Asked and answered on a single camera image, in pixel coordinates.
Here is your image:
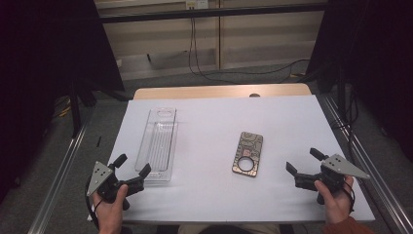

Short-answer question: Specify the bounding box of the white table mat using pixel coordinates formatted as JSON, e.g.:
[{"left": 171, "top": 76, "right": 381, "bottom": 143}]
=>
[{"left": 108, "top": 95, "right": 376, "bottom": 224}]

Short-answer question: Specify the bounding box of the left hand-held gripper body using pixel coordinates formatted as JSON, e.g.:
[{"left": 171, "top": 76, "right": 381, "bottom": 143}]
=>
[{"left": 86, "top": 161, "right": 146, "bottom": 212}]

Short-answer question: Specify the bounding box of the yellow cable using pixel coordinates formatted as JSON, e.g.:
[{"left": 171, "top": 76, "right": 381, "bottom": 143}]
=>
[{"left": 57, "top": 98, "right": 73, "bottom": 119}]

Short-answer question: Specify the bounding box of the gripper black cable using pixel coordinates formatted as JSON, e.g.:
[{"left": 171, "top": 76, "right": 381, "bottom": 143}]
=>
[
  {"left": 342, "top": 179, "right": 357, "bottom": 215},
  {"left": 85, "top": 176, "right": 100, "bottom": 229}
]

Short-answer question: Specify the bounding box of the wall power outlet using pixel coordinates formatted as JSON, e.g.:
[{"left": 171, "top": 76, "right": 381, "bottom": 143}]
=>
[{"left": 185, "top": 0, "right": 209, "bottom": 10}]

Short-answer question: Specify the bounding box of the person's left hand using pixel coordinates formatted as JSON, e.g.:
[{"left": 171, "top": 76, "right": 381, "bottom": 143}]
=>
[{"left": 92, "top": 183, "right": 130, "bottom": 234}]

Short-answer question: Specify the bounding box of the black cable bundle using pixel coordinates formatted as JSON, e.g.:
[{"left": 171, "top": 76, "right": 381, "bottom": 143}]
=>
[{"left": 330, "top": 86, "right": 360, "bottom": 157}]

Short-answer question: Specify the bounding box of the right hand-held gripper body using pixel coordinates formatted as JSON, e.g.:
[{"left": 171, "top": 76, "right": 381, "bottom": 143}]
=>
[{"left": 294, "top": 153, "right": 371, "bottom": 206}]

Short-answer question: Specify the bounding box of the aluminium rail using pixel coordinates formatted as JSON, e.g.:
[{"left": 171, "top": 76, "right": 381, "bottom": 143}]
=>
[
  {"left": 27, "top": 125, "right": 89, "bottom": 234},
  {"left": 319, "top": 94, "right": 413, "bottom": 234}
]

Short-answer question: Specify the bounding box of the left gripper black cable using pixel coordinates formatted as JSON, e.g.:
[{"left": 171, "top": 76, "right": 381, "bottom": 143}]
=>
[{"left": 85, "top": 176, "right": 100, "bottom": 229}]

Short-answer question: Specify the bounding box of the black horizontal bar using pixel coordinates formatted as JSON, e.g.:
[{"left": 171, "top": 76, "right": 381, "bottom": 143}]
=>
[{"left": 98, "top": 3, "right": 329, "bottom": 24}]

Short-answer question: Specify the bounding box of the long black floor cable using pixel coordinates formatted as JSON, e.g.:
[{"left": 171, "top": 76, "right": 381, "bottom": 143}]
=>
[{"left": 193, "top": 18, "right": 312, "bottom": 76}]

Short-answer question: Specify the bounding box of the black curtain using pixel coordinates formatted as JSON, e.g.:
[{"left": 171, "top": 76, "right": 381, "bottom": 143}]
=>
[
  {"left": 306, "top": 0, "right": 413, "bottom": 164},
  {"left": 0, "top": 0, "right": 126, "bottom": 203}
]

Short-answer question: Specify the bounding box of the black hanging cable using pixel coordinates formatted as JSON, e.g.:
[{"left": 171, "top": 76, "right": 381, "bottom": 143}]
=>
[{"left": 187, "top": 18, "right": 242, "bottom": 86}]

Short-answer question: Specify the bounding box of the clear plastic packaging tray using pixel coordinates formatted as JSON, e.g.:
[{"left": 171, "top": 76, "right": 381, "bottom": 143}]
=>
[{"left": 134, "top": 106, "right": 179, "bottom": 183}]

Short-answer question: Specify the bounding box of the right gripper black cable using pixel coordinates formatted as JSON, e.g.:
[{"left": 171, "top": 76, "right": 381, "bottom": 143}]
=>
[{"left": 342, "top": 179, "right": 357, "bottom": 215}]

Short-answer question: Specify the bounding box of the person's right hand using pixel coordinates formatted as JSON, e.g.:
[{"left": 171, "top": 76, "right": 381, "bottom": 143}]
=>
[{"left": 314, "top": 175, "right": 355, "bottom": 225}]

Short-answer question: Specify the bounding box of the black metal stand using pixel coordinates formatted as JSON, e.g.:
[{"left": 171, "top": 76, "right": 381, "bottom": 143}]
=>
[{"left": 68, "top": 77, "right": 98, "bottom": 138}]

